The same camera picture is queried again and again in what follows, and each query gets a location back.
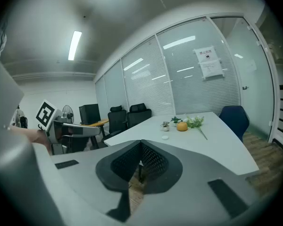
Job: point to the long ceiling light panel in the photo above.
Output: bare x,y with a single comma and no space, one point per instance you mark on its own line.
74,45

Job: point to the small variegated potted plant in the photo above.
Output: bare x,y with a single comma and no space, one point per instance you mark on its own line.
165,126

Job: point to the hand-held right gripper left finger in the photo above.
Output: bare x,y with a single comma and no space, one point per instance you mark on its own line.
89,173

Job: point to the frosted glass door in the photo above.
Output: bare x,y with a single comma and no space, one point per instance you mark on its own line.
250,67

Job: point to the standing fan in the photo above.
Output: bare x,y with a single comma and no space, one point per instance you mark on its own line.
66,109

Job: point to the yellow wooden desk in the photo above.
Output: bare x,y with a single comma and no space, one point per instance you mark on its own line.
99,122

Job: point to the paper notice with red heading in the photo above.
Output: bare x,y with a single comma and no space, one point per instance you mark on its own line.
205,54

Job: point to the orange round pot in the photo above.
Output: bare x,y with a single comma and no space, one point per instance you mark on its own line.
182,126

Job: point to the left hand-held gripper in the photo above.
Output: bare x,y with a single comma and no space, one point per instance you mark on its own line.
46,114

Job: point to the plain white paper notice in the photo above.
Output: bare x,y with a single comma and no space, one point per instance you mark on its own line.
211,69

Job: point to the small white object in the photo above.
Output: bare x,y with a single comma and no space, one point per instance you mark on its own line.
165,137

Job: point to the black mesh office chair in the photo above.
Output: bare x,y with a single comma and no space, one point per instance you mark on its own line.
116,119
139,115

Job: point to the white artificial flower bouquet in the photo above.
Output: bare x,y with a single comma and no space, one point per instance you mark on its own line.
194,122

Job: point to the black computer monitor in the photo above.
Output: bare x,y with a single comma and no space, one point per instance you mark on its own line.
89,113

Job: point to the blue chair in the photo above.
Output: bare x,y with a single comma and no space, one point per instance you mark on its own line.
234,121

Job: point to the person's left forearm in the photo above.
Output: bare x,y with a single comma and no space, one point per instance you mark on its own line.
35,134

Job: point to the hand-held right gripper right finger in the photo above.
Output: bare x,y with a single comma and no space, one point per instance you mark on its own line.
198,173

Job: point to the small green potted plant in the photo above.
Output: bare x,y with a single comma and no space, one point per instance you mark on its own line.
175,120

